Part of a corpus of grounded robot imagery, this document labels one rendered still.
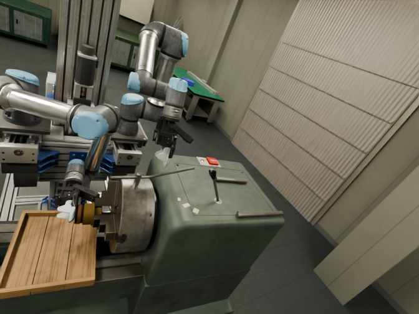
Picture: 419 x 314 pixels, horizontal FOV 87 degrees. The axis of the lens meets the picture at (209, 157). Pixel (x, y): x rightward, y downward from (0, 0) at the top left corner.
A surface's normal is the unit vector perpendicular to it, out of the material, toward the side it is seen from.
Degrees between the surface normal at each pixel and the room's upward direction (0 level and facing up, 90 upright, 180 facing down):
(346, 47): 90
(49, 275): 0
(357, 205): 90
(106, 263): 29
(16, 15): 90
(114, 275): 0
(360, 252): 90
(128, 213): 42
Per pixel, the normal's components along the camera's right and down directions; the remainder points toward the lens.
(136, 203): 0.50, -0.44
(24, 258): 0.37, -0.81
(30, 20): 0.46, 0.58
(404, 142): -0.80, -0.04
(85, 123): 0.03, 0.48
